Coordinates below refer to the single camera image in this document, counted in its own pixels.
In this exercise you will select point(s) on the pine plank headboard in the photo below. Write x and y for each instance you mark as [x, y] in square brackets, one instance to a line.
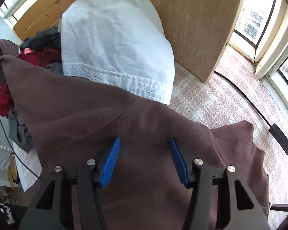
[42, 15]

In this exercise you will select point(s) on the pink cloth piece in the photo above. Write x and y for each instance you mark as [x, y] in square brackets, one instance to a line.
[28, 51]

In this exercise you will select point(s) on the brown fleece garment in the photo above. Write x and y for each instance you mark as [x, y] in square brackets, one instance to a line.
[71, 119]

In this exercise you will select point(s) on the black garment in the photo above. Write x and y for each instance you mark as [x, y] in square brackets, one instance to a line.
[47, 39]

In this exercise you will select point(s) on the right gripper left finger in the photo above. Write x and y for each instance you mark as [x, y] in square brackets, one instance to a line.
[69, 196]

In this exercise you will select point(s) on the light wooden board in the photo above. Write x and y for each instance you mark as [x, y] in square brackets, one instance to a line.
[198, 31]

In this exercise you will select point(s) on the red garment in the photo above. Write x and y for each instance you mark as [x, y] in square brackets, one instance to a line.
[17, 71]

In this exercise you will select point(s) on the white cotton garment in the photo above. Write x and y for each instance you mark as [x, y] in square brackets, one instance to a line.
[119, 43]

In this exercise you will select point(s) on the grey garment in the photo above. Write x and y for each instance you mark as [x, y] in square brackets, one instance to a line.
[18, 131]

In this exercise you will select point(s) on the plaid pink bed sheet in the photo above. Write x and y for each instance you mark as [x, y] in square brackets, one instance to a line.
[218, 104]

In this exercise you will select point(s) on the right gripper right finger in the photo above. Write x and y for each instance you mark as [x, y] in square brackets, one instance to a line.
[237, 206]

